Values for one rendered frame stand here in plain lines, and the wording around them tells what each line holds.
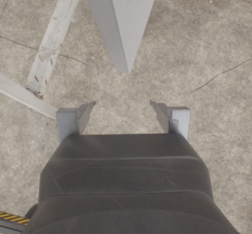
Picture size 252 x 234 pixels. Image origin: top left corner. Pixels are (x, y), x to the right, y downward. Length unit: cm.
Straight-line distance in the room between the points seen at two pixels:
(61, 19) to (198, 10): 72
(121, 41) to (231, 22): 103
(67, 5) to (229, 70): 84
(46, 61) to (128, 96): 42
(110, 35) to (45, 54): 68
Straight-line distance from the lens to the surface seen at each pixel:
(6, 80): 69
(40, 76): 81
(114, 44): 19
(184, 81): 96
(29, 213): 97
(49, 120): 102
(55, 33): 86
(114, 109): 92
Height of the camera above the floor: 90
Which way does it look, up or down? 81 degrees down
